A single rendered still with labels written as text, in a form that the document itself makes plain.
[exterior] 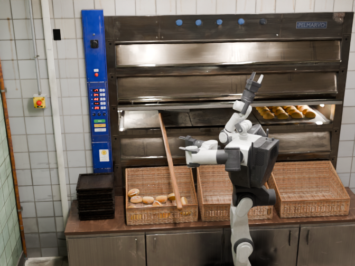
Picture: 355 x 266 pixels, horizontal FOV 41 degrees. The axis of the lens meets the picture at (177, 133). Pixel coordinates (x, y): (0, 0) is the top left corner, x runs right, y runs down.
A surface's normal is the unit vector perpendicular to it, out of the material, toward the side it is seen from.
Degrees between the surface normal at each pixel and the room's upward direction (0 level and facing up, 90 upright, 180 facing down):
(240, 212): 90
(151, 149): 70
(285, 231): 91
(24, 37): 90
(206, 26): 90
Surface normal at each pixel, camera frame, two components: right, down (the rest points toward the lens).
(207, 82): 0.07, 0.00
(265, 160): -0.50, 0.30
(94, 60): 0.07, 0.34
